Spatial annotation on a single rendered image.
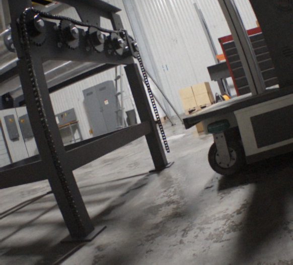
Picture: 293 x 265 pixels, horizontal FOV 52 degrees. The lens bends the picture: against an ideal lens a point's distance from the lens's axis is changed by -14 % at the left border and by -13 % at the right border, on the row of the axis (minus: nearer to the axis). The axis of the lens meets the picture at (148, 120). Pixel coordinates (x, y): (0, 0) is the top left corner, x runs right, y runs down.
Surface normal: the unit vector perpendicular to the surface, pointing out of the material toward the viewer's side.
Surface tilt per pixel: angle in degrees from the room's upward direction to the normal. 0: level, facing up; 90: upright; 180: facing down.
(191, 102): 90
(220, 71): 90
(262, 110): 90
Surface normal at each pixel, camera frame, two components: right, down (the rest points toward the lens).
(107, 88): -0.30, 0.11
